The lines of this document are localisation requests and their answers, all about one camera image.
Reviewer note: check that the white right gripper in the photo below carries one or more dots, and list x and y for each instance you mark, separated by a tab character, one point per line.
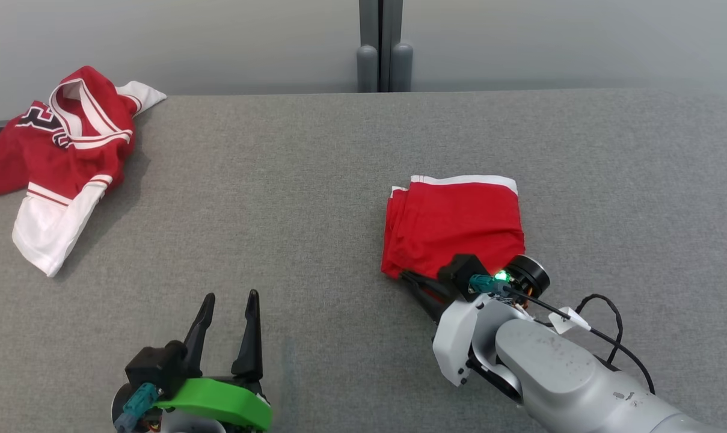
453	343

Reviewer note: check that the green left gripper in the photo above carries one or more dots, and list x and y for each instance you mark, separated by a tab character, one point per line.
225	400

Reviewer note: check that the red white basketball shorts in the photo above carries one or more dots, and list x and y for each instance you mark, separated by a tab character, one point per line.
453	225

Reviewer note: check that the red white Bulls jersey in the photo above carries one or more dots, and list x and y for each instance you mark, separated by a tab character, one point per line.
50	162

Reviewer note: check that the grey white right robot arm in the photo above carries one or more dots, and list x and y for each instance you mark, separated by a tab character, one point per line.
567	379

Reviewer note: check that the black round right gripper motor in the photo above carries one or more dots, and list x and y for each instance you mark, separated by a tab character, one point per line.
530	276

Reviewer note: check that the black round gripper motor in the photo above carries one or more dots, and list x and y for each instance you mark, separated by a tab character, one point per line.
530	276
119	403

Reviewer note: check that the black round left gripper motor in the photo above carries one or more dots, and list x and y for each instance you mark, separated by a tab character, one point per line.
119	403

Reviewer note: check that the grey fabric sofa cushion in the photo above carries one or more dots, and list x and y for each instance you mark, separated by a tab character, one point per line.
279	228

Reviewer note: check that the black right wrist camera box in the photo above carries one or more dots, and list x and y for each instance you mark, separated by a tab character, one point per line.
459	270

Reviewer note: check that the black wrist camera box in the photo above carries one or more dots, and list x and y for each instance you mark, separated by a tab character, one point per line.
153	364
459	270

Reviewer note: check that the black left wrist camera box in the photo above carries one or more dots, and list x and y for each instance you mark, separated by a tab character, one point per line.
153	364

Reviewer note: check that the grey partition post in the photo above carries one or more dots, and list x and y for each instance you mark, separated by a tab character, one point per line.
399	48
367	48

